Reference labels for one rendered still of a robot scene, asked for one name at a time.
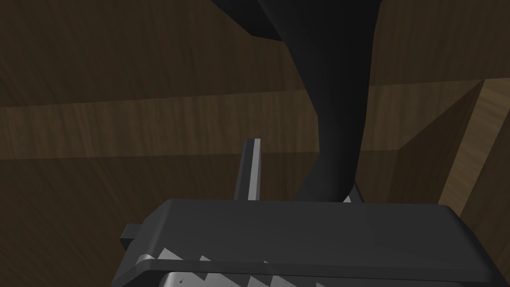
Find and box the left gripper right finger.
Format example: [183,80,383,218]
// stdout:
[342,181,365,204]

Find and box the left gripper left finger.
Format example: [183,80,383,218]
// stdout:
[233,138,262,202]

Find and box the black curved handle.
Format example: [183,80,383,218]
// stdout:
[209,0,383,203]

